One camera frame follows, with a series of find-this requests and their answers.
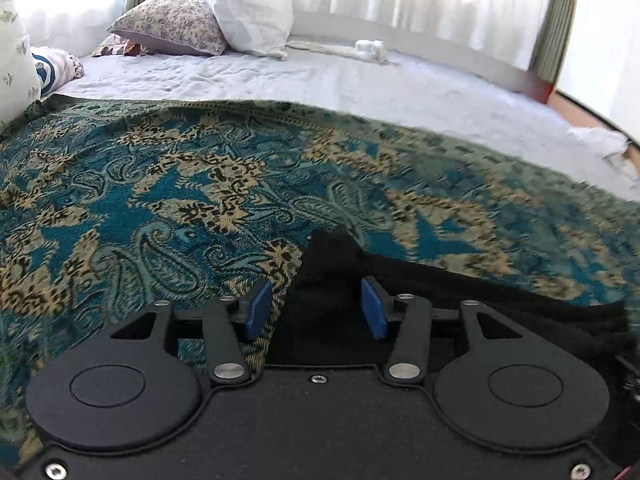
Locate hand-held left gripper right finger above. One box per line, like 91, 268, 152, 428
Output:
360, 276, 526, 387

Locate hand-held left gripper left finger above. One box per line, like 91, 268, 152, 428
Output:
110, 277, 275, 386

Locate black pants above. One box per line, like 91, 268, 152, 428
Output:
265, 227, 633, 376

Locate teal paisley patterned blanket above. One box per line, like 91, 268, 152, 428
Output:
0, 95, 640, 466

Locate white bed sheet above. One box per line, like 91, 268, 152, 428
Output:
35, 40, 640, 206

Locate knotted white cloth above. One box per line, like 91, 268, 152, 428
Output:
286, 39, 396, 66

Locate pile of white clothes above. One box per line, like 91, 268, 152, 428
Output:
567, 125, 640, 186

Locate brown patterned pillow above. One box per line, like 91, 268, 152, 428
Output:
91, 35, 156, 58

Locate beige floral pillow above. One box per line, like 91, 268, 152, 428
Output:
106, 0, 232, 57

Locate plain white pillow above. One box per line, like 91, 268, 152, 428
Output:
205, 0, 295, 61

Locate blue white striped pillow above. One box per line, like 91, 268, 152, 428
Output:
30, 46, 86, 97

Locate white pillow with green sprigs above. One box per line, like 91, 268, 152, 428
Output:
0, 0, 42, 128

